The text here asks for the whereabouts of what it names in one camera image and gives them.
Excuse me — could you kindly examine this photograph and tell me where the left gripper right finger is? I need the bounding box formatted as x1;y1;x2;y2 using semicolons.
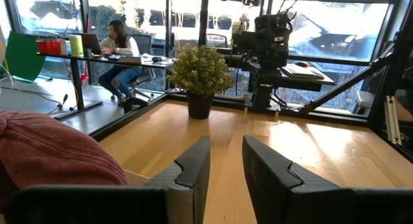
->
242;136;352;224

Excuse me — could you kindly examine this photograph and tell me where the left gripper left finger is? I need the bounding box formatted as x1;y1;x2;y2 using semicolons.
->
143;136;211;224

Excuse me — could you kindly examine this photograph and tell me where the red cap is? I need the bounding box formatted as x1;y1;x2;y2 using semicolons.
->
0;110;129;214

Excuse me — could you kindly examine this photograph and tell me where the black side desk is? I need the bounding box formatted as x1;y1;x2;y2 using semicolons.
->
222;54;336;92

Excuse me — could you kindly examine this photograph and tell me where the potted green plant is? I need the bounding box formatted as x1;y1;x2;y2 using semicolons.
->
166;43;236;120

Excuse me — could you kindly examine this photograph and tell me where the white book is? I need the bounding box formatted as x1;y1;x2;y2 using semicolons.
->
117;55;143;64

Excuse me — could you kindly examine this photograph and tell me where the black office desk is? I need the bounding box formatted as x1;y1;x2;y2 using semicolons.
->
37;51;177;120

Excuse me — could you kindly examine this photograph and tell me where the person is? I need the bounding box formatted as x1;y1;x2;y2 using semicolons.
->
97;19;143;106

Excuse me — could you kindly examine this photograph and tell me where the dark laptop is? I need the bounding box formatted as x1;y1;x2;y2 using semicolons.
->
77;32;103;56

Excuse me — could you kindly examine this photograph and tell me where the yellow-green cylinder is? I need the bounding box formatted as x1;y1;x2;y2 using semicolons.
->
68;34;84;57

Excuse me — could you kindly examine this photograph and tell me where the red box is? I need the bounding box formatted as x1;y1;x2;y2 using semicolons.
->
35;39;63;56

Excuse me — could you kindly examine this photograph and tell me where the green board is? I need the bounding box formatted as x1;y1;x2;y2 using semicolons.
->
5;30;46;82

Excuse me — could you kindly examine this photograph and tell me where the black curved bracket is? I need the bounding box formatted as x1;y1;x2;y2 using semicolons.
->
124;97;150;114

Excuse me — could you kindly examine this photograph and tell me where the white metal bracket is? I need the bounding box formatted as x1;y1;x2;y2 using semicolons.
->
384;95;403;146

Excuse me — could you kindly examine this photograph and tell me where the black table frame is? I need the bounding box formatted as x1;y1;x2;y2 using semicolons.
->
90;0;413;163

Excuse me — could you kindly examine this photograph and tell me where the floor cable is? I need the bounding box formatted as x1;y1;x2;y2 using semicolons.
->
0;68;70;115

